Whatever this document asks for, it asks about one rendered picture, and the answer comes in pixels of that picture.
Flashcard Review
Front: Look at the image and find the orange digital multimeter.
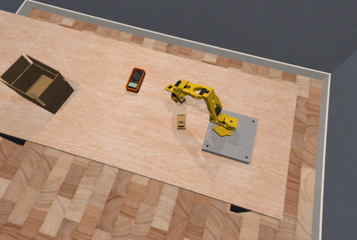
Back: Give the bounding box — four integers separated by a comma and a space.
126, 68, 146, 93

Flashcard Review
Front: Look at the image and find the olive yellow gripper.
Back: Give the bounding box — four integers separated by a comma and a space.
164, 83, 186, 103

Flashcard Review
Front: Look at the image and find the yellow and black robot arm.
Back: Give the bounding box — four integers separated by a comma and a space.
171, 79, 237, 137

